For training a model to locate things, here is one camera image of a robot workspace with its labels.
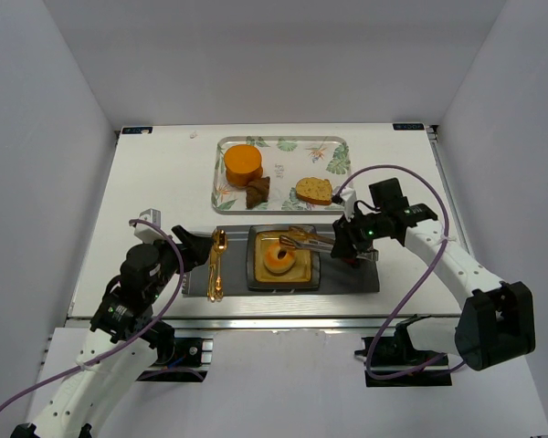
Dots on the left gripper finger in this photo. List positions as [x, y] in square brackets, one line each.
[191, 240]
[193, 259]

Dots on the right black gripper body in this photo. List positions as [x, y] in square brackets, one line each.
[343, 239]

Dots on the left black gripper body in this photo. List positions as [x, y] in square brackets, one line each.
[190, 248]

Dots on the metal serving tongs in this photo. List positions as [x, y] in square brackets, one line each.
[299, 238]

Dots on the bread slice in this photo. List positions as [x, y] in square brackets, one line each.
[314, 190]

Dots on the glazed bagel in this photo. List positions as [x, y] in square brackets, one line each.
[278, 259]

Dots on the brown croissant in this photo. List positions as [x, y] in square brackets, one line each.
[257, 192]

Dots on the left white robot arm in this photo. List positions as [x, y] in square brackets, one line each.
[125, 337]

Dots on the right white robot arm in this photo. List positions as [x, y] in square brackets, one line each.
[496, 321]

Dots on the gold spoon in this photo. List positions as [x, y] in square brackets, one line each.
[221, 248]

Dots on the red cup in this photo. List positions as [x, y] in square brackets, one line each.
[355, 261]

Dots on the gold knife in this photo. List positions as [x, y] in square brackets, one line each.
[211, 288]

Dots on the grey placemat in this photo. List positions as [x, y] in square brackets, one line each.
[244, 273]

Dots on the square brown plate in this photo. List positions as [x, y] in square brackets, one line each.
[304, 276]

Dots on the orange round cake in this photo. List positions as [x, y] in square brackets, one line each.
[243, 163]

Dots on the right blue corner label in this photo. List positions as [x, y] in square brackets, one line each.
[408, 126]

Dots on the blue corner label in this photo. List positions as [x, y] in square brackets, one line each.
[408, 126]
[136, 130]

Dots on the left blue corner label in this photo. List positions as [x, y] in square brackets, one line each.
[136, 130]

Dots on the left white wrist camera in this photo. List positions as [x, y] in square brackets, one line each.
[143, 231]

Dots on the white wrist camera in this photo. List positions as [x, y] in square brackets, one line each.
[143, 231]
[346, 199]

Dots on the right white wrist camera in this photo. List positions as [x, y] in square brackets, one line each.
[346, 199]

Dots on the aluminium table rail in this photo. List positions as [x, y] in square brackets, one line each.
[275, 324]

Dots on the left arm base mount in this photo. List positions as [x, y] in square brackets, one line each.
[192, 355]

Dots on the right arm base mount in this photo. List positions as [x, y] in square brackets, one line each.
[394, 353]

